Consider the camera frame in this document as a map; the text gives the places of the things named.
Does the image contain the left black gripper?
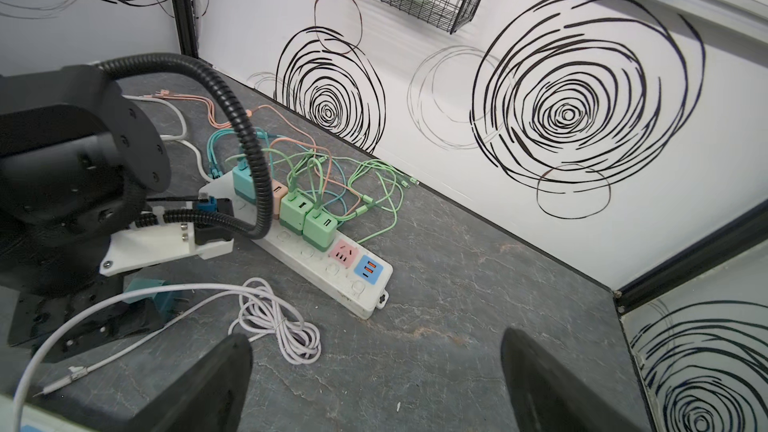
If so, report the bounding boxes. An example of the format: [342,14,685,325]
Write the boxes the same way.
[7,275,166,364]

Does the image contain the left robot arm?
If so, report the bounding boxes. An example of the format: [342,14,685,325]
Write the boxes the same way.
[1,65,171,351]

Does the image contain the white power strip cord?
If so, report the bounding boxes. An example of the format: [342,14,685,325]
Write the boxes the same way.
[122,93,214,184]

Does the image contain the white cable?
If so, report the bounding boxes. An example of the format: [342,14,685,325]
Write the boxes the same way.
[11,277,323,421]

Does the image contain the teal charging cable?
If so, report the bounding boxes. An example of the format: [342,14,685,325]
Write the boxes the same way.
[205,127,355,217]

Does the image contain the teal plug adapter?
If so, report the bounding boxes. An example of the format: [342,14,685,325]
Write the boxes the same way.
[123,278,182,322]
[232,158,257,205]

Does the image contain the light green plug adapter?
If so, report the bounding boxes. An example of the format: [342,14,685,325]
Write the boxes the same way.
[279,191,315,235]

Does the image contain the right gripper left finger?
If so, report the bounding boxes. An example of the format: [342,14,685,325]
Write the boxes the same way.
[124,334,253,431]

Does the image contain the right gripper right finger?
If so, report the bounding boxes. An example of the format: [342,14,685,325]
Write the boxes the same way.
[500,328,639,431]

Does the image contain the green charging cable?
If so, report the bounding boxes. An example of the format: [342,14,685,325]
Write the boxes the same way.
[323,158,420,246]
[224,146,361,217]

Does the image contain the long colourful power strip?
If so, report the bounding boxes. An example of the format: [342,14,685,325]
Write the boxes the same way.
[197,170,395,320]

